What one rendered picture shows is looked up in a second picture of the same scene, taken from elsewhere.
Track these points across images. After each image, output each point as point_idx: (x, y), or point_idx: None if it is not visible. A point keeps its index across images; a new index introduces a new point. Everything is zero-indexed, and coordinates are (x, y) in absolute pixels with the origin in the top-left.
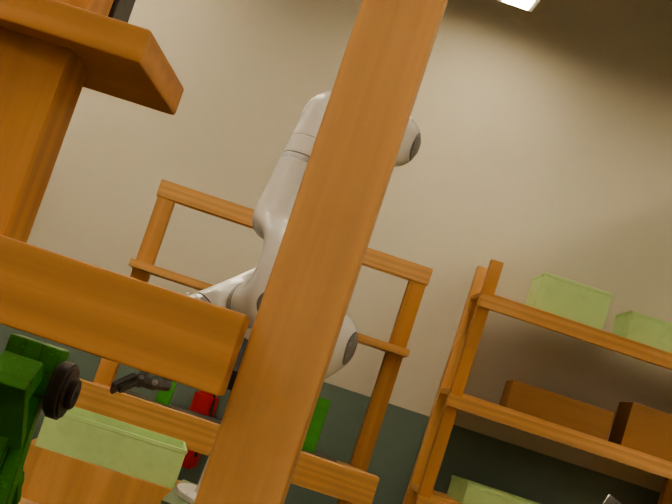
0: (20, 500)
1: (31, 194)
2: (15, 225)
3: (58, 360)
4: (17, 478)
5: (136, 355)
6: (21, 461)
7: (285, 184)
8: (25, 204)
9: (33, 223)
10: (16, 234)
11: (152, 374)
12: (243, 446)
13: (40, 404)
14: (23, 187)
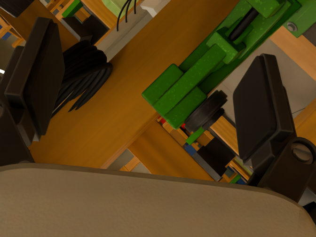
0: (291, 6)
1: (103, 168)
2: (119, 154)
3: (182, 124)
4: (256, 48)
5: None
6: (244, 60)
7: None
8: (109, 163)
9: (107, 160)
10: (120, 152)
11: (310, 233)
12: None
13: (208, 93)
14: (107, 167)
